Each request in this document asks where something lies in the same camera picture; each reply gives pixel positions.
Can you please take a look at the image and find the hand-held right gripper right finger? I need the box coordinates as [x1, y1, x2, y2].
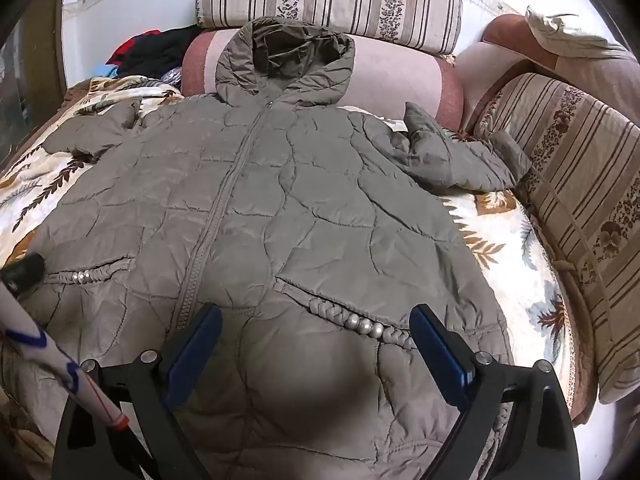
[409, 304, 581, 480]

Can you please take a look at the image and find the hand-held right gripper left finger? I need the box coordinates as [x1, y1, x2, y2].
[52, 302, 223, 480]

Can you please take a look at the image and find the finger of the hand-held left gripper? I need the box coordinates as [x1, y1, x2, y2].
[0, 253, 46, 294]

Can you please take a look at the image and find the olive quilted hooded jacket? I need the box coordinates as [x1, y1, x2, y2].
[10, 16, 533, 480]

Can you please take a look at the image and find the black and red clothes pile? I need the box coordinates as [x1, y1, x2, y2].
[106, 27, 201, 83]

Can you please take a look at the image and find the leaf print blanket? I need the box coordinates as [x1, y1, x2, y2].
[0, 75, 598, 466]

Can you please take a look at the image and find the pink sofa bolster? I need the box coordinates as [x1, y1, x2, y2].
[181, 27, 465, 133]

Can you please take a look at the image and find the pink brown sofa armrest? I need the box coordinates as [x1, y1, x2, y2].
[452, 12, 640, 126]

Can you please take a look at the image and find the beige crumpled cloth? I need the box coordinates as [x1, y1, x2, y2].
[525, 5, 636, 61]

